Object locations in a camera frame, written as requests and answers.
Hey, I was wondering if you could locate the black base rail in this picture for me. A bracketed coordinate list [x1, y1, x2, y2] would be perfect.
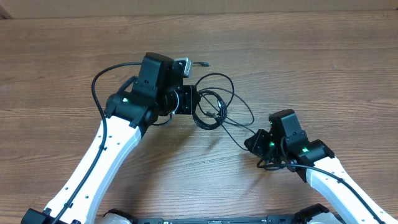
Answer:
[96, 203, 344, 224]

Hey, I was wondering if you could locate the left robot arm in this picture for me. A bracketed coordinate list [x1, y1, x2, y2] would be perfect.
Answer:
[21, 52, 199, 223]

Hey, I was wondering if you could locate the black USB cable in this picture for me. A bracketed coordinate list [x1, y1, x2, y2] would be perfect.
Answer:
[190, 61, 256, 152]

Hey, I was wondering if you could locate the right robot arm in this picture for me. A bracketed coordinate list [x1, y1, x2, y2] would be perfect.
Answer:
[244, 109, 397, 223]

